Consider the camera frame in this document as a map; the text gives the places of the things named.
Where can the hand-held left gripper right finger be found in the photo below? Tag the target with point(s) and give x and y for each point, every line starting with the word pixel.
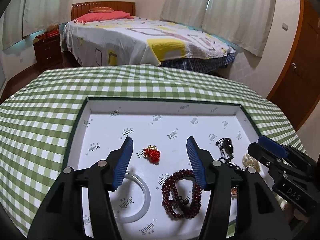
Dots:
pixel 196 162

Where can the black bead pendant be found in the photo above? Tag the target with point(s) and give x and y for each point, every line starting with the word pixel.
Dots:
pixel 228 145

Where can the red knot charm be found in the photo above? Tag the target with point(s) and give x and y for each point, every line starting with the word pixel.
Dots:
pixel 153 155

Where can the light switch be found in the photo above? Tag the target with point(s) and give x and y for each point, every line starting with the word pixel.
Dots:
pixel 285 27

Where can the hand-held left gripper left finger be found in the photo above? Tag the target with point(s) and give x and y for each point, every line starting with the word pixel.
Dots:
pixel 122 162

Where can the dark wooden nightstand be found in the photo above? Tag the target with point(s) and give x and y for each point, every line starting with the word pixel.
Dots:
pixel 47 52

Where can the red flat box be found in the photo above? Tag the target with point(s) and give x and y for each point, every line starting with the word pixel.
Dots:
pixel 52 33

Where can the brown fluffy item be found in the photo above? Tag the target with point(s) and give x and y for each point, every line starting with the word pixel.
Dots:
pixel 52 27

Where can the wooden bed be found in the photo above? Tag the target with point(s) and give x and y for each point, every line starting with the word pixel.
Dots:
pixel 82 7

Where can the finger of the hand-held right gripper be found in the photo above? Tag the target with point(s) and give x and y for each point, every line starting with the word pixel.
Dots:
pixel 265 157
pixel 272 146

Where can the green shallow box tray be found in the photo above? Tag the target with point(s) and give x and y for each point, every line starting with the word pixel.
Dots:
pixel 175 120

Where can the patterned white bedsheet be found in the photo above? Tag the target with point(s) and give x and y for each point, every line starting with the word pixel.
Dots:
pixel 125 40

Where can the blue plaid bed cover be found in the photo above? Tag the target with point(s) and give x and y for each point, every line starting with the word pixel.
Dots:
pixel 195 65

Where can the red and yellow box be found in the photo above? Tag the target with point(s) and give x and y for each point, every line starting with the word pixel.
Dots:
pixel 40 39

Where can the brown wooden door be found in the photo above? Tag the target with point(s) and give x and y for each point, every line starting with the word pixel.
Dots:
pixel 300 80

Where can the pink pillow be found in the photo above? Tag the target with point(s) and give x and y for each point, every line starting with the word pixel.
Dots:
pixel 100 16

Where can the white jade bangle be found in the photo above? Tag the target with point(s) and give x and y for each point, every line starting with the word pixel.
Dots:
pixel 147 200

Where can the gold pearl brooch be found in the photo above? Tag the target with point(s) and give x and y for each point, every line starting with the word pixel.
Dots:
pixel 250 162

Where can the orange patterned cushion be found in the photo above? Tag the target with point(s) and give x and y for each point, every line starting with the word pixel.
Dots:
pixel 101 9

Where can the white curtain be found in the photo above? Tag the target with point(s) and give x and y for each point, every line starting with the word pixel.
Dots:
pixel 47 5
pixel 237 15
pixel 185 2
pixel 15 12

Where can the green checked tablecloth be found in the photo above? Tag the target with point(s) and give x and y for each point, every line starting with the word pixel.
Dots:
pixel 50 110

